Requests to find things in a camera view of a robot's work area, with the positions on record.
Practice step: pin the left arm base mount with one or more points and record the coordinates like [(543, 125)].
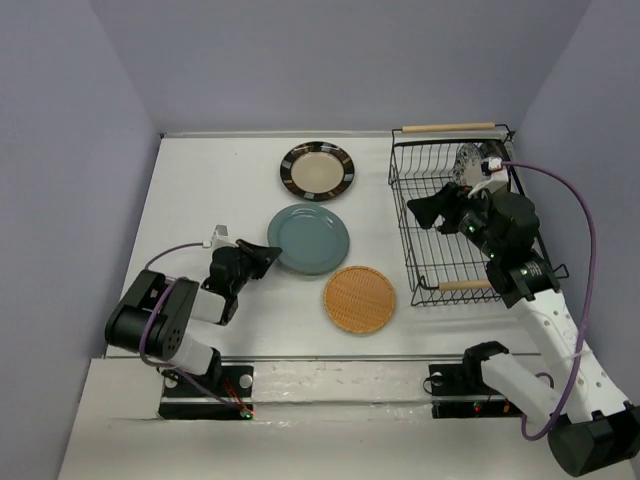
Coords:
[(230, 399)]

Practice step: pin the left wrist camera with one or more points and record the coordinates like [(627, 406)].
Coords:
[(219, 236)]

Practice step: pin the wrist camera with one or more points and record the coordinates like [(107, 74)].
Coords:
[(219, 236), (495, 176)]

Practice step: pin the black wire dish rack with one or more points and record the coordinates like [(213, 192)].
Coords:
[(449, 269)]

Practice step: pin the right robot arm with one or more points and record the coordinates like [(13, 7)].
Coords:
[(588, 421)]

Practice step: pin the blue floral white plate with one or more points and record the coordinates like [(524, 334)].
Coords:
[(467, 169)]

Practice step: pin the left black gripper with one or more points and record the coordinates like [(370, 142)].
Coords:
[(261, 256)]

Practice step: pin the woven bamboo plate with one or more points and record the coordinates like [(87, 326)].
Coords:
[(359, 300)]

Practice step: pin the teal ceramic plate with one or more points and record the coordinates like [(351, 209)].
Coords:
[(313, 240)]

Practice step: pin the dark striped plate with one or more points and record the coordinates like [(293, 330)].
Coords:
[(494, 148), (317, 171)]

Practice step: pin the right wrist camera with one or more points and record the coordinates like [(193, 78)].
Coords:
[(495, 176)]

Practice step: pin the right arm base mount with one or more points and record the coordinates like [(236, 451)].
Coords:
[(455, 397)]

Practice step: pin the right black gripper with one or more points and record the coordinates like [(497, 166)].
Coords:
[(450, 200)]

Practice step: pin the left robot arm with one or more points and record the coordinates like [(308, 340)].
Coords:
[(152, 317)]

